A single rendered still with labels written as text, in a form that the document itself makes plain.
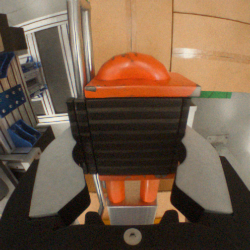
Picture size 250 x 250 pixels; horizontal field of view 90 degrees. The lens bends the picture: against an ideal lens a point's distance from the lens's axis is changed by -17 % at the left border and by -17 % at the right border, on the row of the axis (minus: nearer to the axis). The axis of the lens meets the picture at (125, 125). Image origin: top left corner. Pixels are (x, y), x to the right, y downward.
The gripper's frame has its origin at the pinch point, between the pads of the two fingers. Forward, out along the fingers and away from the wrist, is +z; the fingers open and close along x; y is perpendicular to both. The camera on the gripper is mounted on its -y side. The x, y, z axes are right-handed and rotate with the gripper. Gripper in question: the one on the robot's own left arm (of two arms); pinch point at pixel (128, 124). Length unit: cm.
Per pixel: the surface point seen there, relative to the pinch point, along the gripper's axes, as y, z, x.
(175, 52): -3, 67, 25
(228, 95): 36, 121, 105
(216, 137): 86, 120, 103
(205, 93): 35, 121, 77
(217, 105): 47, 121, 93
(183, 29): -15, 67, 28
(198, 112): 56, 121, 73
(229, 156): 93, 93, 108
